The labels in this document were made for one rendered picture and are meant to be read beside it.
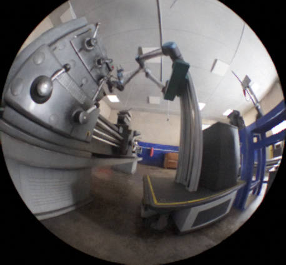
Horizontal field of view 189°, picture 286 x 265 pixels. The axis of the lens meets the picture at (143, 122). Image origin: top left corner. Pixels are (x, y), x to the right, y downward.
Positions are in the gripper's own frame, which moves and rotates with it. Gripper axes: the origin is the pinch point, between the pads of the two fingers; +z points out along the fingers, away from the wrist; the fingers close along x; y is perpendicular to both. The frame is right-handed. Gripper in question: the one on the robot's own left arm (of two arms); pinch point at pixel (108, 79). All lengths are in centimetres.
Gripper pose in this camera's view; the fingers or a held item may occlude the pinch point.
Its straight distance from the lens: 121.6
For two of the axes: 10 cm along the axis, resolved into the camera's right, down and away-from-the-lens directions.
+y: -4.9, 8.4, -2.4
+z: 2.1, -1.5, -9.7
